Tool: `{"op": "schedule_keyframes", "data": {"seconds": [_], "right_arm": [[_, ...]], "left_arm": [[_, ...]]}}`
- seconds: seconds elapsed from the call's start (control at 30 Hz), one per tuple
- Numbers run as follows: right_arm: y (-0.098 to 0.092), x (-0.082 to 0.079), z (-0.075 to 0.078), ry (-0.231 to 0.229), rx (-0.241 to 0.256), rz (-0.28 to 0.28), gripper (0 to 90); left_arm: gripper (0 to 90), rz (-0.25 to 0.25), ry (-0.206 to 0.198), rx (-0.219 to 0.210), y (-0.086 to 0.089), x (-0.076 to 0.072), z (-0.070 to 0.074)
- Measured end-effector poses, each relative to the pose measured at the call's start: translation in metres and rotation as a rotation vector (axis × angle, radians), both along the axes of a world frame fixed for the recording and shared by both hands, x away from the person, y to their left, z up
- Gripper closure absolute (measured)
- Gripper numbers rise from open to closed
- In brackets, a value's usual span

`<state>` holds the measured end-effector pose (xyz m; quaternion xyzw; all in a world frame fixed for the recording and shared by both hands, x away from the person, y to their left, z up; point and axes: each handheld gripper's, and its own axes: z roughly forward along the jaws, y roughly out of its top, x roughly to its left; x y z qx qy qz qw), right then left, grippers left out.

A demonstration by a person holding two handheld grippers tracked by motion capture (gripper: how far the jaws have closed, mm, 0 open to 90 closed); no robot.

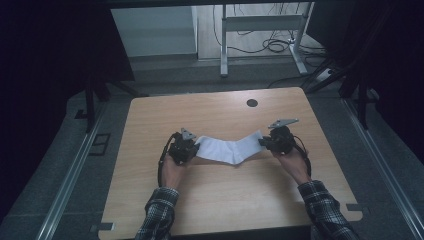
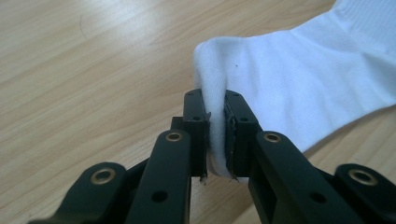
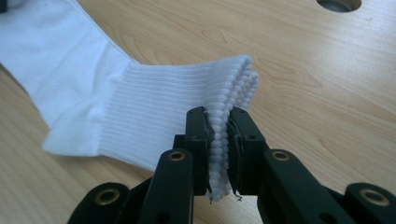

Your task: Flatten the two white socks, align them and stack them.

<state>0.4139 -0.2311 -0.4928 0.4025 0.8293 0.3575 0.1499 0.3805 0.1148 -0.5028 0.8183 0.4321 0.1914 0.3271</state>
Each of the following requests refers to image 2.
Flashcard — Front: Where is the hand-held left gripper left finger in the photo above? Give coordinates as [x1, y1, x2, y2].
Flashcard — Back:
[124, 88, 212, 224]

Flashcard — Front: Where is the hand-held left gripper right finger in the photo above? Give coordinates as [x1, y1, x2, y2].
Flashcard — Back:
[223, 89, 366, 224]

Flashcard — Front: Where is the white sock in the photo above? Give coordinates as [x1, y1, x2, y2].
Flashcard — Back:
[192, 0, 396, 183]

